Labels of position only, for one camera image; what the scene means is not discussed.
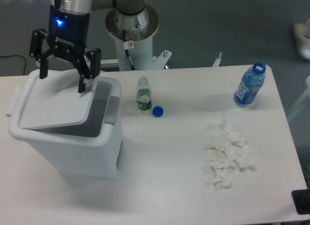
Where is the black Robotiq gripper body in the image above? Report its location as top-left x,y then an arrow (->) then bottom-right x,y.
46,5 -> 90,65

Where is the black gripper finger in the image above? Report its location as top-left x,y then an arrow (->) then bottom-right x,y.
71,48 -> 101,94
29,28 -> 53,79

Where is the white trash can lid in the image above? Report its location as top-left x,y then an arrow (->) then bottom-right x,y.
19,69 -> 97,129

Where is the blue bottle cap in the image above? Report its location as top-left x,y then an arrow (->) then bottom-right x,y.
152,106 -> 164,117

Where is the white plastic trash can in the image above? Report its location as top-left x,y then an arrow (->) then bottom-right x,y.
8,76 -> 123,177

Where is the clear bottle green label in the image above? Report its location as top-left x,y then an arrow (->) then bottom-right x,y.
136,77 -> 152,111

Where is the blue plastic drink bottle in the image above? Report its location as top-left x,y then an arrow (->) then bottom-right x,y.
233,62 -> 266,108

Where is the crumpled white tissue upper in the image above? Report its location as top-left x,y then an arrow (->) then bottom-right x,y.
206,123 -> 254,171

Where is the crumpled white tissue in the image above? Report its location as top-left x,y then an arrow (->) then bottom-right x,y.
210,158 -> 233,190
206,123 -> 254,171

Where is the crumpled white tissue lower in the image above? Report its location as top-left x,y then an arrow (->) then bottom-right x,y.
210,158 -> 233,190

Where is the white sneaker shoe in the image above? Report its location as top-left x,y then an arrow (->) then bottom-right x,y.
293,18 -> 310,60

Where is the black device at edge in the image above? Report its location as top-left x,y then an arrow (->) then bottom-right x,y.
292,189 -> 310,215

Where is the black cable on floor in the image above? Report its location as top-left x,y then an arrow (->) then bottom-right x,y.
0,54 -> 27,76

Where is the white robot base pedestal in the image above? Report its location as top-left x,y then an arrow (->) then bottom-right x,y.
101,5 -> 172,71

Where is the white frame at right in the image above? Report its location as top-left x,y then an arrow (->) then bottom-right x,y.
286,76 -> 310,123

